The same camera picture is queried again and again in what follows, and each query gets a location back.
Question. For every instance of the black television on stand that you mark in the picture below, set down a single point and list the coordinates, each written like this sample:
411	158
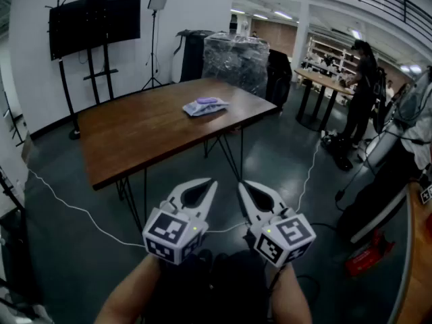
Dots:
92	66

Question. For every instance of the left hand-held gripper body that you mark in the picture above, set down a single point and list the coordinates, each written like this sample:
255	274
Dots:
168	235

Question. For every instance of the white wet wipe pack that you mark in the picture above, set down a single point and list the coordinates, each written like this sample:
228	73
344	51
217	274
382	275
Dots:
202	110

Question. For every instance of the person's right forearm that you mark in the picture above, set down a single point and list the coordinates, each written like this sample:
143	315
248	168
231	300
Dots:
290	299

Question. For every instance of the plastic wrapped pallet stack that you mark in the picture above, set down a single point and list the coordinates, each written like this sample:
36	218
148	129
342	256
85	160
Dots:
236	62

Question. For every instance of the round wooden table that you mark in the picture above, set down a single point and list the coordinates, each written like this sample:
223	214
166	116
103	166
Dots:
324	81

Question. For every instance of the white shelving unit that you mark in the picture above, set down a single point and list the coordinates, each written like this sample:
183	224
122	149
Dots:
329	51

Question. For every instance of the black flat screen television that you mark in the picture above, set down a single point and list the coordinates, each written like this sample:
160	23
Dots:
94	22

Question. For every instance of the person's legs in black trousers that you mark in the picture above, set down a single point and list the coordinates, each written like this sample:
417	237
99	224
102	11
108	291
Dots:
209	292

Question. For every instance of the black metal rack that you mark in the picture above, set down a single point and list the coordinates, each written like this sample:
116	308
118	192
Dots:
17	235

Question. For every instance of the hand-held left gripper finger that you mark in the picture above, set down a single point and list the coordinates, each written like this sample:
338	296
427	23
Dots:
211	201
175	194

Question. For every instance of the black chair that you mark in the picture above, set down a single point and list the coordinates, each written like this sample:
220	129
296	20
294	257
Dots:
278	76

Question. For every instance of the black metal railing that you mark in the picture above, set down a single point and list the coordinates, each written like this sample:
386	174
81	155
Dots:
403	10

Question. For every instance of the person's left forearm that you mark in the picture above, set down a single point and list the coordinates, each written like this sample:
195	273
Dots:
131	292

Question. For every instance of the black equipment on floor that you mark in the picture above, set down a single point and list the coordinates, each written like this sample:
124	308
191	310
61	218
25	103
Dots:
341	154

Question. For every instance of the wooden table with grey edge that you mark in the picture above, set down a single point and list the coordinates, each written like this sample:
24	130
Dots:
423	255

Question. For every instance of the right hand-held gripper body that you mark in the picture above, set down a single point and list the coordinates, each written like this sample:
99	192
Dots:
287	238

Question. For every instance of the red box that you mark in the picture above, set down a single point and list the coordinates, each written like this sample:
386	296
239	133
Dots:
368	253

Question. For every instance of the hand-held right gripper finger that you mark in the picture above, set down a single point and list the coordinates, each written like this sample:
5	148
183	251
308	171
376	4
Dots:
275	199
249	206

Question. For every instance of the black metal frame cart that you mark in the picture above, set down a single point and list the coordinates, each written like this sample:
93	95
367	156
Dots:
11	120

